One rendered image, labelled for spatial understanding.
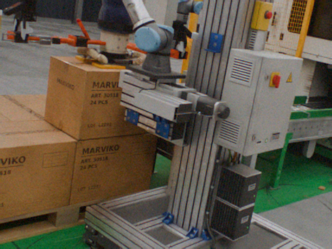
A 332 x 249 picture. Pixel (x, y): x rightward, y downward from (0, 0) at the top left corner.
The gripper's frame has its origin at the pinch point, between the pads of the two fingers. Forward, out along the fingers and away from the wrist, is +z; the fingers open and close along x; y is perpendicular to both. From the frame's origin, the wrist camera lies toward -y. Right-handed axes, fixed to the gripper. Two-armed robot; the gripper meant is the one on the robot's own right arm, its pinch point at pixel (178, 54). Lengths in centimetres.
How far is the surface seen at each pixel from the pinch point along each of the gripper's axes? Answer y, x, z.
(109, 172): 35, -6, 77
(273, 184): -125, 10, 103
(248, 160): -60, 26, 68
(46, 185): 76, -6, 79
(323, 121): -181, 11, 50
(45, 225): 71, -10, 106
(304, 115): -164, 0, 47
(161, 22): -86, -119, -8
